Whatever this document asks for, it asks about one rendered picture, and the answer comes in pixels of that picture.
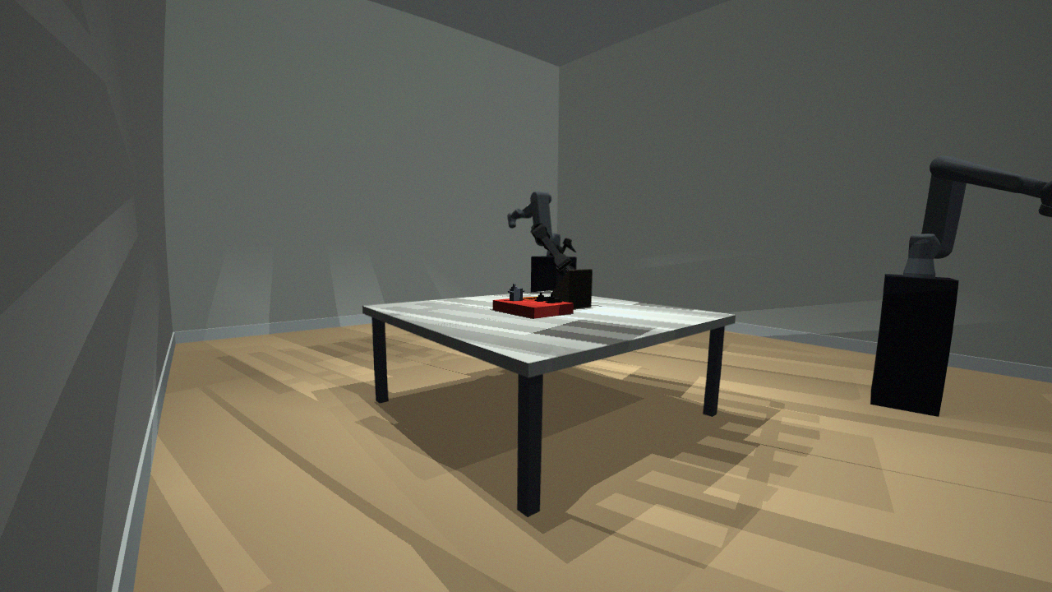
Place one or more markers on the red flat rectangular plate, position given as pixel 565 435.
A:
pixel 538 307

